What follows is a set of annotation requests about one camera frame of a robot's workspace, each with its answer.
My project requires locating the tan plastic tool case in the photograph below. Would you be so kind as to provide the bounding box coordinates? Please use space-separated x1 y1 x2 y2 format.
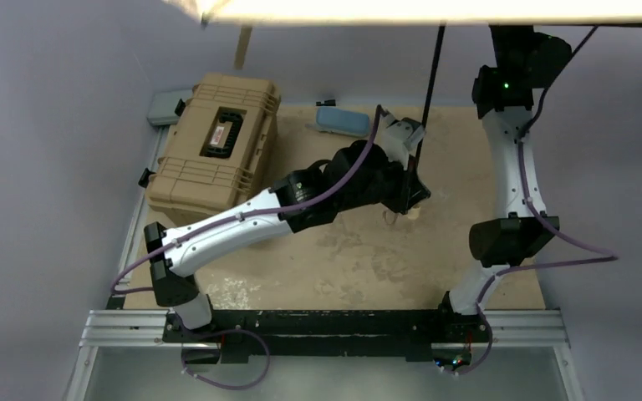
145 73 281 226

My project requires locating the grey metal corner box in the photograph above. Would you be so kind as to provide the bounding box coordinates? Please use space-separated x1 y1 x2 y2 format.
146 89 192 126

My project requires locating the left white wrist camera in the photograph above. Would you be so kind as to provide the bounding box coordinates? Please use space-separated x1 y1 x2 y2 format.
378 109 425 170

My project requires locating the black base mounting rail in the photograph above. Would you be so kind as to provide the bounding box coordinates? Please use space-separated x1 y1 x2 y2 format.
162 307 492 363

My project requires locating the beige umbrella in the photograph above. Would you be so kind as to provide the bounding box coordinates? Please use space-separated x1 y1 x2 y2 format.
163 0 642 226

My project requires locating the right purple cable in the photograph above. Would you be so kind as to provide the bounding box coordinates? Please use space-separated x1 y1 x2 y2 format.
437 24 619 378

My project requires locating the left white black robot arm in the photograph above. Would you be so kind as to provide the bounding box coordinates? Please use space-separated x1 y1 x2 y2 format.
144 140 431 331

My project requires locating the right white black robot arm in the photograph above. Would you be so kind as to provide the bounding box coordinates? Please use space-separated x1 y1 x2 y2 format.
441 25 573 325

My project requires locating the blue umbrella sleeve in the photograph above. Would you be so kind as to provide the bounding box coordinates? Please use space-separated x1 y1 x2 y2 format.
306 106 371 138

